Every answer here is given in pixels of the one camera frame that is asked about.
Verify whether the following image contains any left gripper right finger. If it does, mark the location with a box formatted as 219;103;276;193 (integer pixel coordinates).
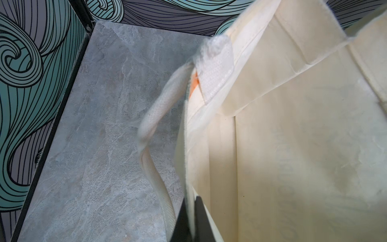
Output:
194;196;216;242

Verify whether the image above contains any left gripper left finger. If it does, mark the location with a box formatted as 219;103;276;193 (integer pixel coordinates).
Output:
170;200;192;242

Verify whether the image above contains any cream canvas grocery bag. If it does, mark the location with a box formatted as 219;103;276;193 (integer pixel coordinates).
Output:
138;1;387;242

